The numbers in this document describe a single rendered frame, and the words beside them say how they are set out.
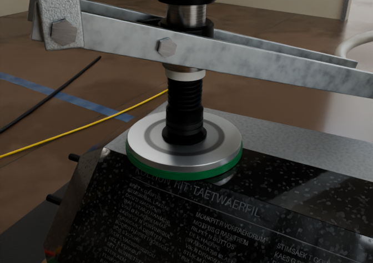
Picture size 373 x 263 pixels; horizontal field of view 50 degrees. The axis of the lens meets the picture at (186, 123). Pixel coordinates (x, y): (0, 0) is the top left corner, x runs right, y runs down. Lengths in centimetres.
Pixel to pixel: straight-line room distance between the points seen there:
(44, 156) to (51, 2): 189
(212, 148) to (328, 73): 26
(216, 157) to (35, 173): 165
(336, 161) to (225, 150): 21
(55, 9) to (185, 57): 20
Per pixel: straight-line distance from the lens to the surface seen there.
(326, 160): 78
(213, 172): 68
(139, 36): 59
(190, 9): 64
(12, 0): 593
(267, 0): 612
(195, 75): 67
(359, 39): 120
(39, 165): 231
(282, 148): 79
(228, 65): 66
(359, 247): 63
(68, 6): 54
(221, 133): 76
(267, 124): 87
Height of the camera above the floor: 122
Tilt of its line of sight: 28 degrees down
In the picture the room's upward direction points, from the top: 1 degrees clockwise
